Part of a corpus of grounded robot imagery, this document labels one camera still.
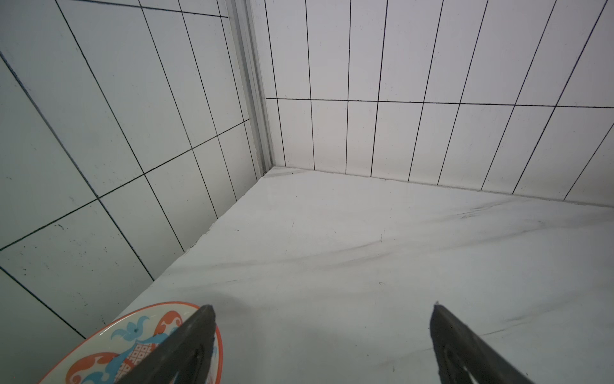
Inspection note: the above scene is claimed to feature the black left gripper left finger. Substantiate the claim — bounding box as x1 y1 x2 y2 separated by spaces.
119 305 217 384

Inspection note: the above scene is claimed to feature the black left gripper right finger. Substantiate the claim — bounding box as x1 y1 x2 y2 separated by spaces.
429 303 531 384

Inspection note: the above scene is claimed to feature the patterned red blue plate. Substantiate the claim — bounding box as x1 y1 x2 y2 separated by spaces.
39 301 224 384

